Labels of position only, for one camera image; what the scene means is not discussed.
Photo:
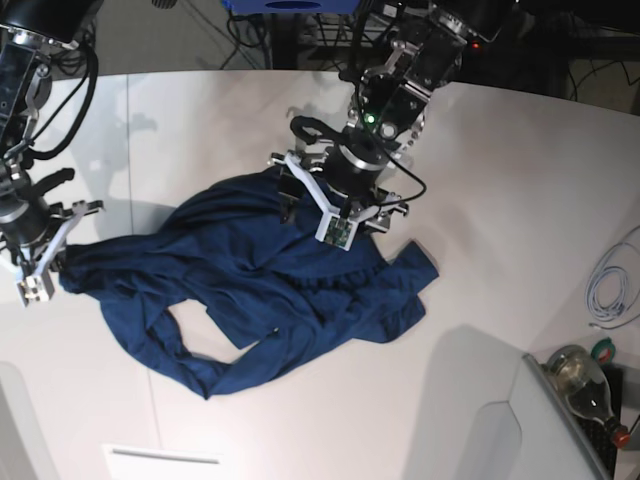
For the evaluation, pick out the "dark blue t-shirt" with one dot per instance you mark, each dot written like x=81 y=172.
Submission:
x=223 y=297

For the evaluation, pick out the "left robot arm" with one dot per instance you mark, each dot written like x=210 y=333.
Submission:
x=386 y=116

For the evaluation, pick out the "green tape roll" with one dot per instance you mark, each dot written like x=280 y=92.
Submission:
x=604 y=351

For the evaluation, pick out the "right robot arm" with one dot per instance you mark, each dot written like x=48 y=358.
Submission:
x=35 y=31

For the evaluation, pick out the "clear glass bottle red cap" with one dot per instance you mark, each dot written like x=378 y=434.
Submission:
x=583 y=386

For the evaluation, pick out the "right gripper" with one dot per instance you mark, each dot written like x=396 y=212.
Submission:
x=27 y=219

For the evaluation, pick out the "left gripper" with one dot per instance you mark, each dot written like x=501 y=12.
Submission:
x=352 y=167

